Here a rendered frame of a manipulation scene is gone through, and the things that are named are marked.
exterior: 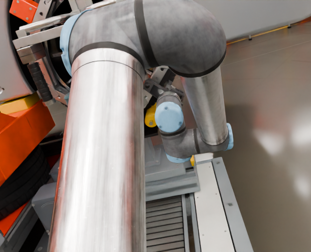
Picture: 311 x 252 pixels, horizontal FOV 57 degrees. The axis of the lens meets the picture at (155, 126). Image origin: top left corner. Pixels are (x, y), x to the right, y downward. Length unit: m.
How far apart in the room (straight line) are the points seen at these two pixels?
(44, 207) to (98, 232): 0.93
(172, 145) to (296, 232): 0.65
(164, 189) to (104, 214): 1.13
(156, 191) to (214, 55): 1.04
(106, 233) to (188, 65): 0.30
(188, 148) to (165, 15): 0.59
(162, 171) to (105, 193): 1.11
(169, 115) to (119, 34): 0.50
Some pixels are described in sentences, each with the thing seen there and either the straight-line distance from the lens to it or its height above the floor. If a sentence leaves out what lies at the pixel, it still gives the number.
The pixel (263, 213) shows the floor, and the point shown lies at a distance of 1.43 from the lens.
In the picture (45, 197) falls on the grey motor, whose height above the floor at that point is 0.40.
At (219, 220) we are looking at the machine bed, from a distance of 1.30.
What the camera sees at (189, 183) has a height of 0.15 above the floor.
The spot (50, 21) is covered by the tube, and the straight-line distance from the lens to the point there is 1.03.
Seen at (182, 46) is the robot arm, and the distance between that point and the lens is 0.46.
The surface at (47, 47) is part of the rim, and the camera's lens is 1.34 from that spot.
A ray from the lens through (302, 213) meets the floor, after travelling 1.43.
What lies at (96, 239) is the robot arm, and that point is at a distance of 0.31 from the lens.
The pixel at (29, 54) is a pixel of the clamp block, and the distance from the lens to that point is 1.03.
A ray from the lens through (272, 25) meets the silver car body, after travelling 1.31.
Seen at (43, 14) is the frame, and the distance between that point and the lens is 1.23.
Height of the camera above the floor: 0.96
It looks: 22 degrees down
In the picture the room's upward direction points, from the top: 17 degrees counter-clockwise
